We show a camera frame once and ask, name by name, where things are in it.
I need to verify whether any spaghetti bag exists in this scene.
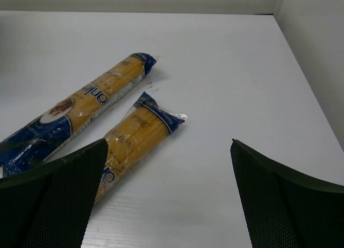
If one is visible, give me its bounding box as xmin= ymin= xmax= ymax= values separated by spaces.
xmin=1 ymin=53 xmax=156 ymax=177
xmin=95 ymin=92 xmax=187 ymax=202

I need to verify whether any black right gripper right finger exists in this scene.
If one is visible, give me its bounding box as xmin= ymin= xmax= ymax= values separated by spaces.
xmin=231 ymin=139 xmax=343 ymax=247

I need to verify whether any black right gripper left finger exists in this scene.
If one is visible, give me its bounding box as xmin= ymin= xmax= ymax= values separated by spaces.
xmin=1 ymin=138 xmax=108 ymax=247

